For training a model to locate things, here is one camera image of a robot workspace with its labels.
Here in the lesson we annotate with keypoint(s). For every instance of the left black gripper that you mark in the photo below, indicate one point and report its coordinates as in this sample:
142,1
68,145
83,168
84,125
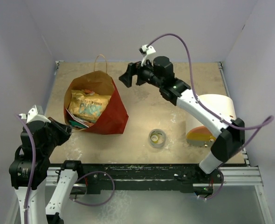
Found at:
65,130

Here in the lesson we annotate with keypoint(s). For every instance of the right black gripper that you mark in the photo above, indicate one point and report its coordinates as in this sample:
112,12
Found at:
133,69

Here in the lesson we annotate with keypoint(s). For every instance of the red white snack packet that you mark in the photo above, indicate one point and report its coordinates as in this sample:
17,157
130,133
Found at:
77,122

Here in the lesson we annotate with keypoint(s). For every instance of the red brown paper bag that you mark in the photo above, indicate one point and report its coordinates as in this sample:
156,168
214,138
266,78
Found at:
114,118

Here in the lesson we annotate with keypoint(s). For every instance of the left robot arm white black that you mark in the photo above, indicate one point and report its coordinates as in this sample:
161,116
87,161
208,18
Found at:
29,172

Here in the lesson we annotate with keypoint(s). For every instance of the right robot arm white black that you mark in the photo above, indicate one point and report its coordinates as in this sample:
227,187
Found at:
229,135

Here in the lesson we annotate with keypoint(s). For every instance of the yellow kettle chips bag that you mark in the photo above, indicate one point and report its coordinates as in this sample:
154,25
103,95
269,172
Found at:
88,105

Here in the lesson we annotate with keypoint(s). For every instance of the clear tape roll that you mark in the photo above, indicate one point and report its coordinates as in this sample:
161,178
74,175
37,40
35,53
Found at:
157,138

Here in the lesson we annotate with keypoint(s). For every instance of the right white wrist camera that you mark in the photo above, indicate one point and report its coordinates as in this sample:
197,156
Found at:
148,52

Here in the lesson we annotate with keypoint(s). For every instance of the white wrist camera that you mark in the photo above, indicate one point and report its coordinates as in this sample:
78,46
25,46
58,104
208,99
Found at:
34,114
148,52

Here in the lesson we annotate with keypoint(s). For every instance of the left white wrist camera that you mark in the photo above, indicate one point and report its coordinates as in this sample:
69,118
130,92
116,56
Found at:
34,114

